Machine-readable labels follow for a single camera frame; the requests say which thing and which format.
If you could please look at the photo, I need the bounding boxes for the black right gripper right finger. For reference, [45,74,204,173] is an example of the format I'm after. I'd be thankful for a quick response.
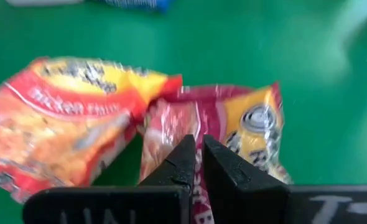
[203,134,367,224]

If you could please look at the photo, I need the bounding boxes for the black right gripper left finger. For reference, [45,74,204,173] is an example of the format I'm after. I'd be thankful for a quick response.
[23,134,197,224]

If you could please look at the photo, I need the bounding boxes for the red roast beef ramen packet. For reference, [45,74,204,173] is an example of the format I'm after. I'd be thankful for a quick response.
[137,82,294,224]

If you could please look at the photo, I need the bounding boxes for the orange chicken ramen packet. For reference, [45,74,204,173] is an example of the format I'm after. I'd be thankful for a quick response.
[0,55,184,205]

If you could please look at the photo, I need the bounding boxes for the blue soy sauce ramen packet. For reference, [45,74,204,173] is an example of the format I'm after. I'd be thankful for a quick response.
[91,0,175,14]

